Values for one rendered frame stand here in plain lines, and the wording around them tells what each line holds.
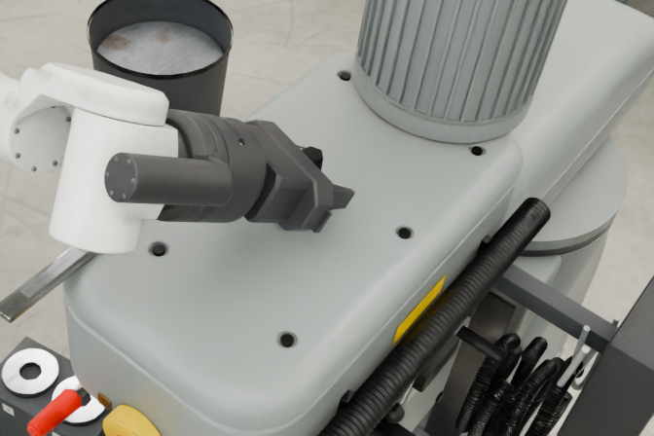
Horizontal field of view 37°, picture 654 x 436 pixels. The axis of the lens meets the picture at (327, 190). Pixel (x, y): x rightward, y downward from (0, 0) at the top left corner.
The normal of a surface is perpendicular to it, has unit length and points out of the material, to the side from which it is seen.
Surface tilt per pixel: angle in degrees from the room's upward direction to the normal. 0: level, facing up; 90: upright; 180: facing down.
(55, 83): 59
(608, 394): 90
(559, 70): 0
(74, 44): 0
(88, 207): 53
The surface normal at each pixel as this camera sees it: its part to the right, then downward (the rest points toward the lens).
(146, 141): 0.75, 0.28
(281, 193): 0.59, 0.62
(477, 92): 0.19, 0.72
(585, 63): 0.13, -0.70
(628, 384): -0.59, 0.52
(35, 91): -0.57, -0.02
